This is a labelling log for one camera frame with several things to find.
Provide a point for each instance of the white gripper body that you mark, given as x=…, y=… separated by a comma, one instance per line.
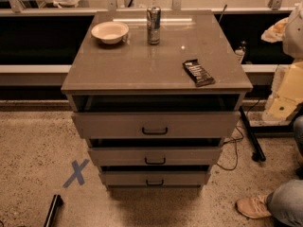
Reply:
x=294, y=35

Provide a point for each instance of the grey drawer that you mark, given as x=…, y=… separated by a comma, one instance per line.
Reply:
x=154, y=125
x=154, y=178
x=182, y=156

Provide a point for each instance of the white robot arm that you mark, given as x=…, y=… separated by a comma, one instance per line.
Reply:
x=289, y=31

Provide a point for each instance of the grey drawer cabinet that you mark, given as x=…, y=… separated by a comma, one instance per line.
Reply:
x=136, y=77

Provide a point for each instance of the grey top drawer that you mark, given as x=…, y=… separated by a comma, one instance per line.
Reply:
x=154, y=125

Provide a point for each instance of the grey bottom drawer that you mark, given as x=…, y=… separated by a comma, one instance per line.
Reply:
x=154, y=178

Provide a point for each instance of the small spray bottle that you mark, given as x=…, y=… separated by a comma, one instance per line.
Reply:
x=240, y=51

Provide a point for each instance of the black stand leg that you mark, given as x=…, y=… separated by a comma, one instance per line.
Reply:
x=258, y=154

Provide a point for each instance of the dark snack bar wrapper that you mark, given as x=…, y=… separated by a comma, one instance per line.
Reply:
x=197, y=73

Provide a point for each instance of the blue jeans leg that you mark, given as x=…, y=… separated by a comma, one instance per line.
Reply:
x=286, y=202

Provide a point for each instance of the tan shoe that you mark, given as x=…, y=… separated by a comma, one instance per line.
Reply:
x=253, y=207

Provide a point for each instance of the silver blue drink can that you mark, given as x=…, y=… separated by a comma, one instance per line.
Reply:
x=153, y=24

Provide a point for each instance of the white bowl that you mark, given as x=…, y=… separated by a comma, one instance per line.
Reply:
x=110, y=32

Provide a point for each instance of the blue tape cross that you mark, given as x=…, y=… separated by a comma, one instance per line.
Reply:
x=77, y=174

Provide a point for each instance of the black cylindrical object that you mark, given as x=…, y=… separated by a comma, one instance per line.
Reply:
x=56, y=203

